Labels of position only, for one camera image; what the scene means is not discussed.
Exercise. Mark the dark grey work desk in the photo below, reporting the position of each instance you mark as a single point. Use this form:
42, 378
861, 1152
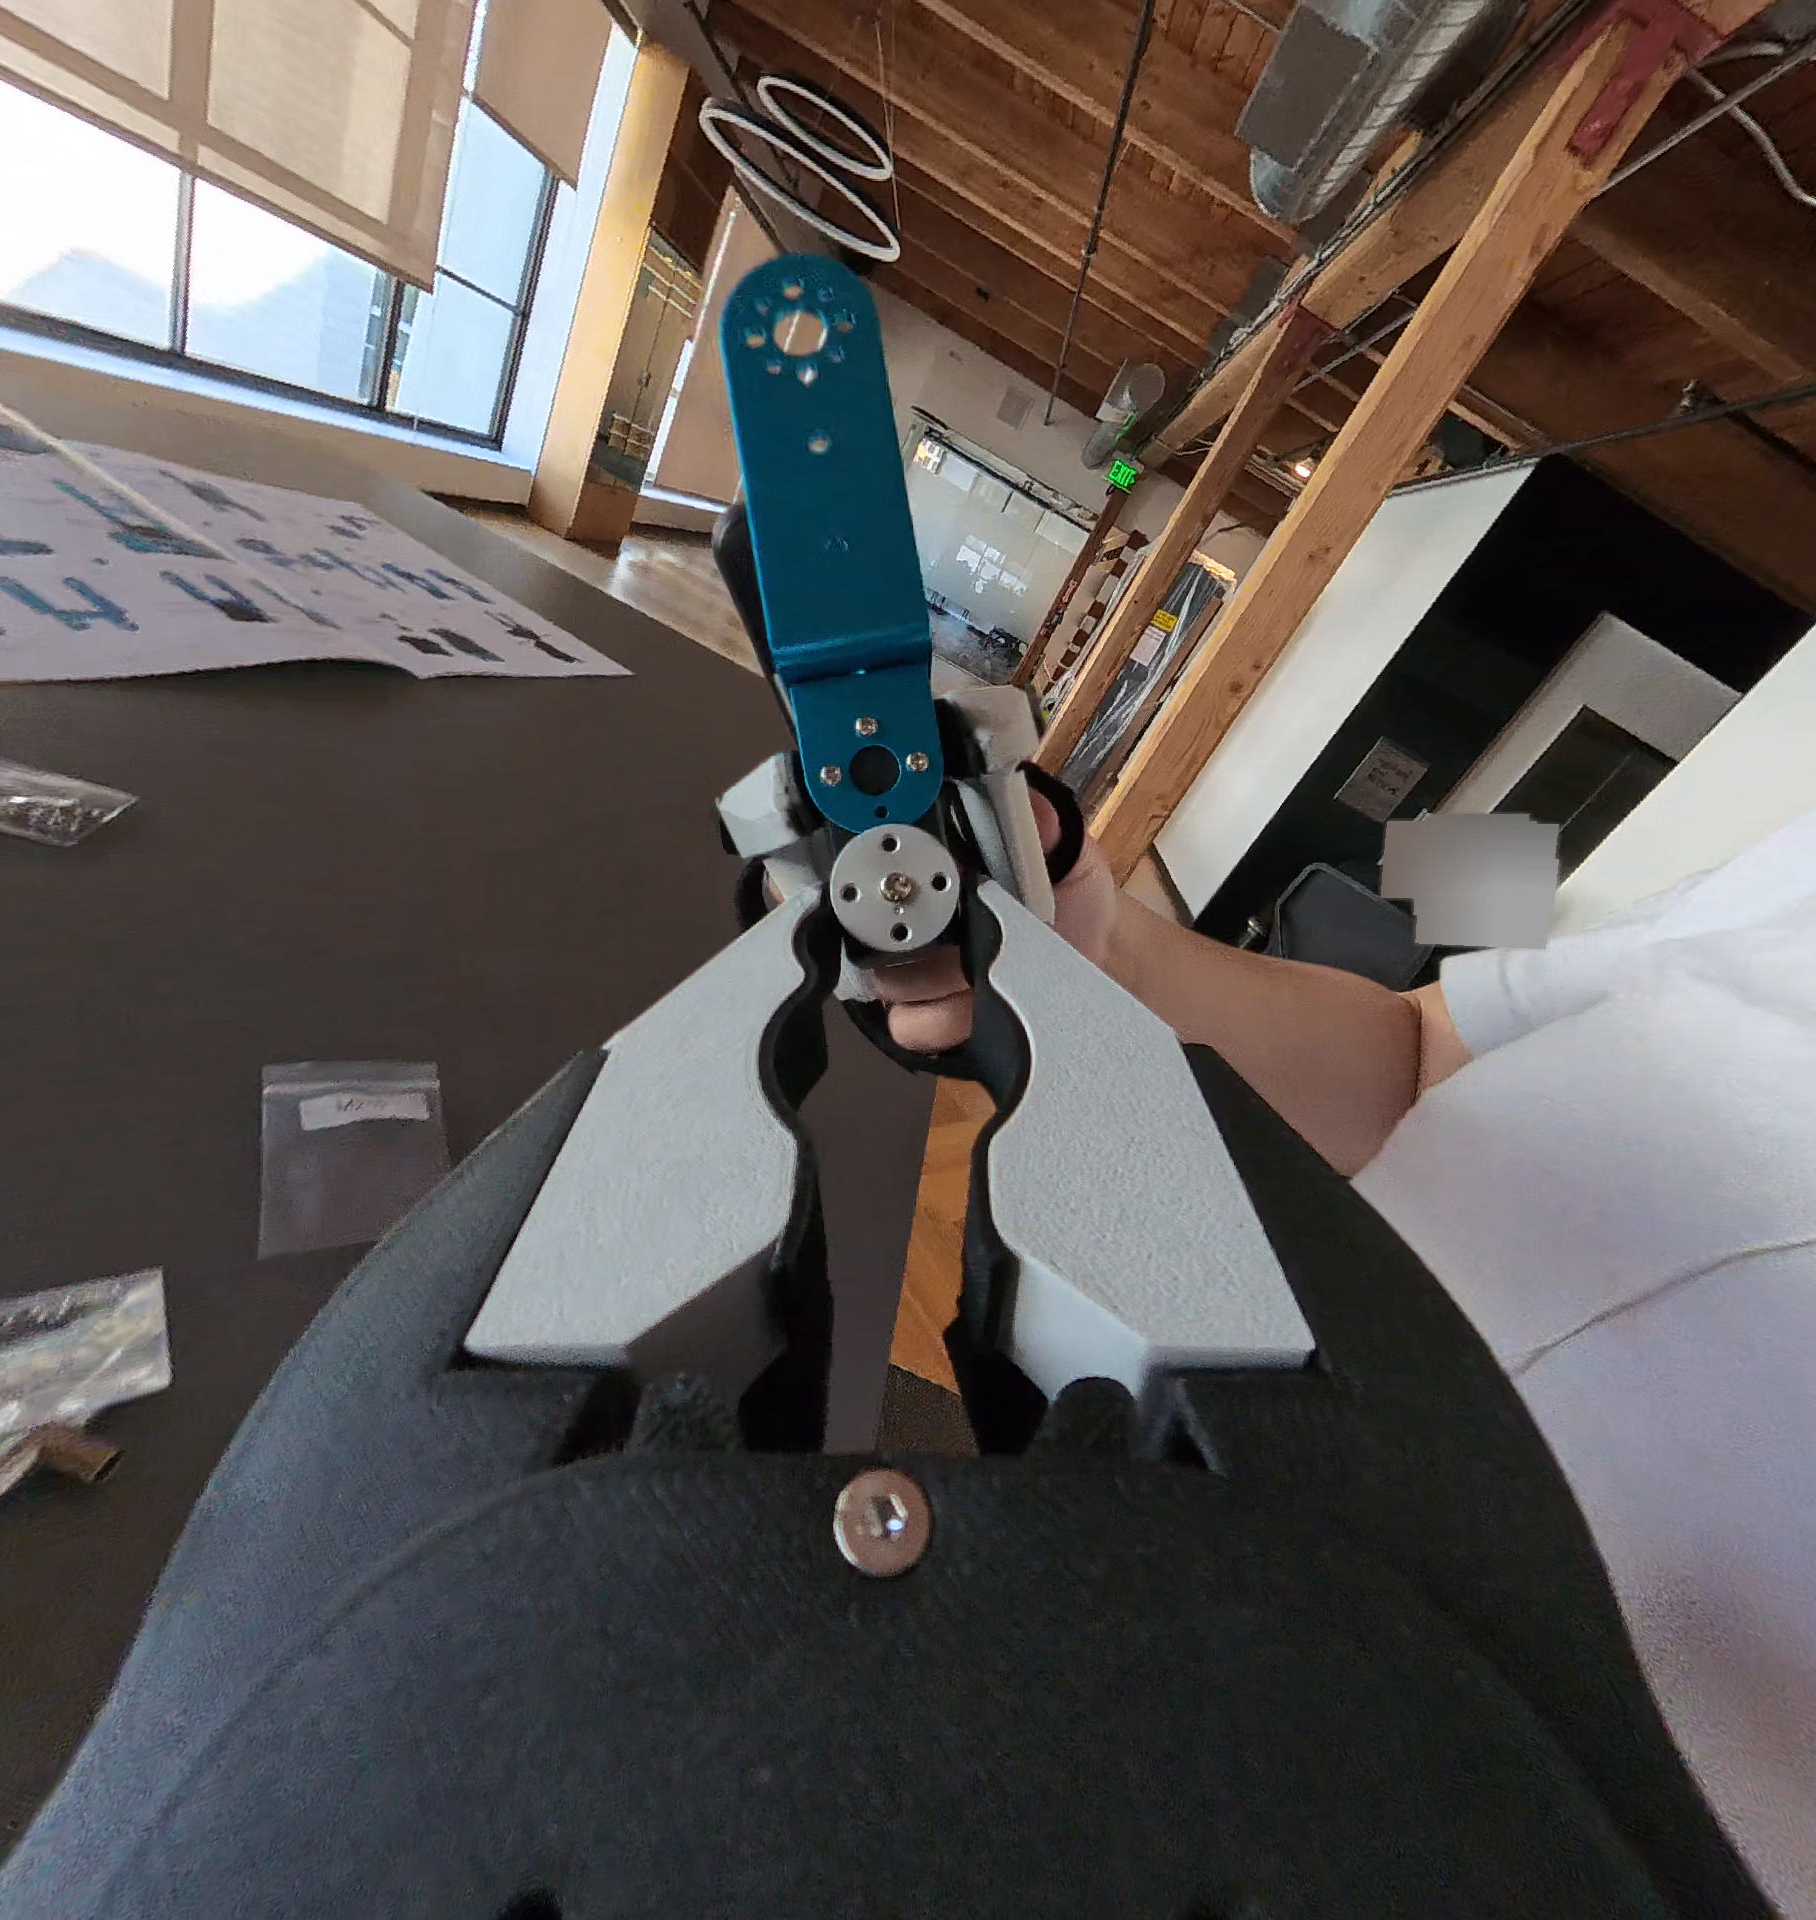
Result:
399, 840

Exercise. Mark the printed assembly instruction sheet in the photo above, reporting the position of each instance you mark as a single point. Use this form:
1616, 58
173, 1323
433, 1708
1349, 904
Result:
248, 554

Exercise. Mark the person's white shirt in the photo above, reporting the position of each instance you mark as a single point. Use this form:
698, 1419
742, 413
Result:
1672, 1275

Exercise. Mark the person's right hand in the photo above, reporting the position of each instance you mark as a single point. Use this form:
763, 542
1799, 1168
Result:
931, 1013

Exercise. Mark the silver air duct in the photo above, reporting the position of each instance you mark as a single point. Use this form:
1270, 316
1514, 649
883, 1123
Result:
1343, 105

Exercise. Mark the small metal socket wrench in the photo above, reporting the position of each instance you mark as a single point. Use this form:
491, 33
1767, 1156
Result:
39, 1467

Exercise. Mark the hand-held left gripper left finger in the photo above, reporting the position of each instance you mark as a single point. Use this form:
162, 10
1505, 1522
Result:
654, 1184

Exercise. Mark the beige roller blind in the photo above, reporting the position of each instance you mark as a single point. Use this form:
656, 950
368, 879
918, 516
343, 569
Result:
310, 119

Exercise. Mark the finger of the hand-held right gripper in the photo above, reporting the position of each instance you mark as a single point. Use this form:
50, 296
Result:
740, 585

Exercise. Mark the blue metal bracket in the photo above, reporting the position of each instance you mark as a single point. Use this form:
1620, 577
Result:
832, 510

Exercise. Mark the wooden support post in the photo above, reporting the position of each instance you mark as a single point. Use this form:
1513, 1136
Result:
1389, 404

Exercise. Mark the scatter of small parts bags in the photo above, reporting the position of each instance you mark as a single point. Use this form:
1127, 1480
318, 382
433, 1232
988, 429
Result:
352, 1156

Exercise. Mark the person's right forearm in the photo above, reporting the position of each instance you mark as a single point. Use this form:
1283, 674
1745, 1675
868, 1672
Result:
1283, 1035

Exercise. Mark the black office chair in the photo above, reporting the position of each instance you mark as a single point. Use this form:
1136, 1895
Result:
1343, 931

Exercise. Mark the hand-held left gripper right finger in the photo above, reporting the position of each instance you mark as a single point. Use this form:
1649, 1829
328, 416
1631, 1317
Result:
1147, 1199

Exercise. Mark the silver round metal flange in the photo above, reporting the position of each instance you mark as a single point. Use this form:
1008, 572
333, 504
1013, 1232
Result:
916, 915

